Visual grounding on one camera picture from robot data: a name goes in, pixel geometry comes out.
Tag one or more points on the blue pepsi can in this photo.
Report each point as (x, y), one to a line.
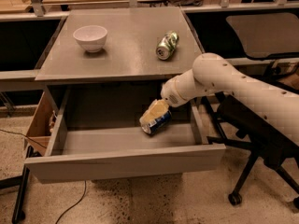
(151, 127)

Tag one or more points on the grey cabinet with top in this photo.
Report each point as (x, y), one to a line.
(129, 53)

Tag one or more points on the black table leg stand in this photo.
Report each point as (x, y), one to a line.
(19, 181)

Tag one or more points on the black office chair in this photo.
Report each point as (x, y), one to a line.
(262, 36)

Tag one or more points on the white ceramic bowl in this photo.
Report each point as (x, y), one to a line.
(91, 38)

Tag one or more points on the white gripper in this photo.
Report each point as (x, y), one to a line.
(170, 94)

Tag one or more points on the open grey top drawer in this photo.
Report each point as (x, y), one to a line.
(97, 136)

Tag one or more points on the green soda can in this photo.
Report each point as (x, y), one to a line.
(167, 45)

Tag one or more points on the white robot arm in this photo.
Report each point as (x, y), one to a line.
(210, 73)

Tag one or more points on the brown cardboard box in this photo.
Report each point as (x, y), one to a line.
(41, 126)

